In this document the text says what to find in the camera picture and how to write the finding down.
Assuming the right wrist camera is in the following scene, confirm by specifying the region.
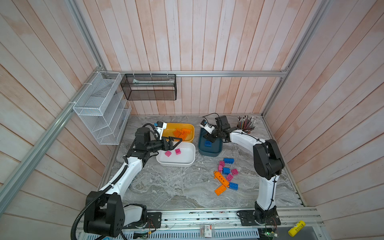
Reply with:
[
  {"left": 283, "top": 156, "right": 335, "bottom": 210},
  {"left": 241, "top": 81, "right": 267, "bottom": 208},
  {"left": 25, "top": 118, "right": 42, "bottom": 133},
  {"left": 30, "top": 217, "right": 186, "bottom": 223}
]
[{"left": 200, "top": 119, "right": 216, "bottom": 134}]

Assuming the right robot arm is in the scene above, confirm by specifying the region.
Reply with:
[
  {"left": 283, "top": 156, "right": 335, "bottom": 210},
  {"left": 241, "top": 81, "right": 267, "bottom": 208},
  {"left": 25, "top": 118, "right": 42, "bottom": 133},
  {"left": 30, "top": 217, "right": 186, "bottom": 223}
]
[{"left": 200, "top": 116, "right": 285, "bottom": 225}]

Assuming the bundle of coloured pencils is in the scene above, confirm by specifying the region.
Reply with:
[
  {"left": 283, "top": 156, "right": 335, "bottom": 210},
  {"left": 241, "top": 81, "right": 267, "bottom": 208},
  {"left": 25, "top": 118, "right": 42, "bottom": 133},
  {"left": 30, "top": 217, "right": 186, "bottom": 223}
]
[{"left": 237, "top": 116, "right": 256, "bottom": 134}]

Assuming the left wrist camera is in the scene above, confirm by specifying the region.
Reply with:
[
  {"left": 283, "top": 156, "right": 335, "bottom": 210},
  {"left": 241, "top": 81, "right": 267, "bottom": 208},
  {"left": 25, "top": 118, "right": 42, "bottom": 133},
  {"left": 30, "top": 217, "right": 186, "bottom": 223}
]
[{"left": 154, "top": 121, "right": 167, "bottom": 139}]

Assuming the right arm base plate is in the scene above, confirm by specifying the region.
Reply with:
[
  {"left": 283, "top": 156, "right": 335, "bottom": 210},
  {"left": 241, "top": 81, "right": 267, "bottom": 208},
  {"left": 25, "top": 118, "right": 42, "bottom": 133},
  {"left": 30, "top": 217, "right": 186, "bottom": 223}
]
[{"left": 237, "top": 208, "right": 281, "bottom": 226}]

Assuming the yellow plastic bin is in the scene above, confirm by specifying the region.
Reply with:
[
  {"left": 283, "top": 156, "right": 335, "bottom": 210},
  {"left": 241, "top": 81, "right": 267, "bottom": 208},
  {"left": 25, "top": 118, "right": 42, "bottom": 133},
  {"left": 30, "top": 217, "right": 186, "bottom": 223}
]
[{"left": 163, "top": 123, "right": 195, "bottom": 143}]

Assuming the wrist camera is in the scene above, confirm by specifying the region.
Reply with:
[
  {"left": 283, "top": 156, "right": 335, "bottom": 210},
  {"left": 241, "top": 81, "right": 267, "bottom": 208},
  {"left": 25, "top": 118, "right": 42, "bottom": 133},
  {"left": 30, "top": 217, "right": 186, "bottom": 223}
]
[
  {"left": 154, "top": 121, "right": 167, "bottom": 139},
  {"left": 200, "top": 119, "right": 216, "bottom": 134}
]

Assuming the white wire mesh shelf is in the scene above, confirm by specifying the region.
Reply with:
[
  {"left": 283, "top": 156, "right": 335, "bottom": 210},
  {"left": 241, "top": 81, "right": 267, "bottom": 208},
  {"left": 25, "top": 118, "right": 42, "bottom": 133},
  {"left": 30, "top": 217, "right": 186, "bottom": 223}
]
[{"left": 73, "top": 72, "right": 132, "bottom": 145}]

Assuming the teal plastic bin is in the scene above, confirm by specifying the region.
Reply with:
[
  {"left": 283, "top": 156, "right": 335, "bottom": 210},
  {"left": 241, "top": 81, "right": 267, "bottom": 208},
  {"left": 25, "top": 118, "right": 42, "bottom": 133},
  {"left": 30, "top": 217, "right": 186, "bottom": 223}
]
[{"left": 198, "top": 128, "right": 223, "bottom": 157}]

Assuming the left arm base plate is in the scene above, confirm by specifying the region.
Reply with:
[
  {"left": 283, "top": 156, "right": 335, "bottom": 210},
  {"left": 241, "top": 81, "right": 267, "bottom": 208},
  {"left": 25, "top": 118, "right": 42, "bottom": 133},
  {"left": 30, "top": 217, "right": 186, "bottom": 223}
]
[{"left": 124, "top": 212, "right": 162, "bottom": 230}]

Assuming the white plastic bin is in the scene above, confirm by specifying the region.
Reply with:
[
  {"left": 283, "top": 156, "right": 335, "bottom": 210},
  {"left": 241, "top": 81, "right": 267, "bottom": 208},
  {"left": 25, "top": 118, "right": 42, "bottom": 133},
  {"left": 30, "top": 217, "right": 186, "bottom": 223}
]
[{"left": 156, "top": 142, "right": 196, "bottom": 168}]

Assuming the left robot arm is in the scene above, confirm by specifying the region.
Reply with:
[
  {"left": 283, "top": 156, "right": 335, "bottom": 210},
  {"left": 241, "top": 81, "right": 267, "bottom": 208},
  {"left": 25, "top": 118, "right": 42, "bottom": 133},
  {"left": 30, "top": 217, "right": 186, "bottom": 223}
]
[{"left": 71, "top": 121, "right": 183, "bottom": 240}]

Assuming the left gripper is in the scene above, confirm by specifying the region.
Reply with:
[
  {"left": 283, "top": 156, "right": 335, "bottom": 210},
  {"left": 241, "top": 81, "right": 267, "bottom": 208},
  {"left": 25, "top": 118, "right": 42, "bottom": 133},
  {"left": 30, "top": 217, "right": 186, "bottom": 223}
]
[{"left": 146, "top": 135, "right": 182, "bottom": 153}]

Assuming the yellow marker tube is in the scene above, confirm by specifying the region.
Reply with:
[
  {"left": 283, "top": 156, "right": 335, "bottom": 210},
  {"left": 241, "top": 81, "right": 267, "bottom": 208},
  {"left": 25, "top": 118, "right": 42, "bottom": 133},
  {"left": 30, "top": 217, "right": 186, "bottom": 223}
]
[{"left": 288, "top": 221, "right": 306, "bottom": 237}]

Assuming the orange lego brick hollow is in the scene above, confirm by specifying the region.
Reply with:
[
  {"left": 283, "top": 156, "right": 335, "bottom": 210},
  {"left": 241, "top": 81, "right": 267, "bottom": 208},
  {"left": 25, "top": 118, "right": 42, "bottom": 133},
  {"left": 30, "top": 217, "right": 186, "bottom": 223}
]
[{"left": 178, "top": 132, "right": 189, "bottom": 141}]

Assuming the orange lego brick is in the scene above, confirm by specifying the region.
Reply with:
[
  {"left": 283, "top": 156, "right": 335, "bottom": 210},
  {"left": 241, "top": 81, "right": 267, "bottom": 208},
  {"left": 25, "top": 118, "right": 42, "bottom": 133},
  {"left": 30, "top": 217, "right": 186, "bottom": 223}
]
[
  {"left": 182, "top": 128, "right": 192, "bottom": 135},
  {"left": 215, "top": 185, "right": 227, "bottom": 196},
  {"left": 173, "top": 129, "right": 183, "bottom": 138}
]

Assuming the black mesh wall basket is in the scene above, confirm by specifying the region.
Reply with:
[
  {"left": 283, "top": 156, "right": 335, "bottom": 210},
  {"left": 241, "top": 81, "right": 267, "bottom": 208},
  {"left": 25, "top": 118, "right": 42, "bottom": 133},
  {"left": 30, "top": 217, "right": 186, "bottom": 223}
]
[{"left": 121, "top": 73, "right": 178, "bottom": 101}]

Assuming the long orange lego plate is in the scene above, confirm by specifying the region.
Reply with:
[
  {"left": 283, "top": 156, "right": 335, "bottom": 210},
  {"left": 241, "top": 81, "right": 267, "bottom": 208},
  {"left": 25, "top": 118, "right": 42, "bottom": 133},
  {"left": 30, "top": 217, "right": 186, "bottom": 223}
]
[{"left": 214, "top": 171, "right": 230, "bottom": 188}]

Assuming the long blue lego brick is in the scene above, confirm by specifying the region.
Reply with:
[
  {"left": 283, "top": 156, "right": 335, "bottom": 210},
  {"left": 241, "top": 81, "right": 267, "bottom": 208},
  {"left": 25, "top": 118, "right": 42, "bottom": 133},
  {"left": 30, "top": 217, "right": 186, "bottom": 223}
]
[{"left": 224, "top": 158, "right": 235, "bottom": 164}]

